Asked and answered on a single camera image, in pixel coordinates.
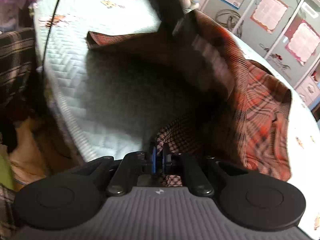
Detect light green quilted bedspread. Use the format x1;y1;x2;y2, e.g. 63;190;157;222
28;0;319;239

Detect plaid trousers of person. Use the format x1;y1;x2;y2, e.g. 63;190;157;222
0;28;36;108

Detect orange bordered paper poster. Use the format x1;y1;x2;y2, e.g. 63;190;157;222
250;0;288;34

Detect red plaid jacket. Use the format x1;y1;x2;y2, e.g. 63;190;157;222
87;10;292;181

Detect pink bordered paper poster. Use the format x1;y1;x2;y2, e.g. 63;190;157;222
285;20;320;66

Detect mirrored sliding wardrobe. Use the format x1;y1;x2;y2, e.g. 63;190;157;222
201;0;319;108

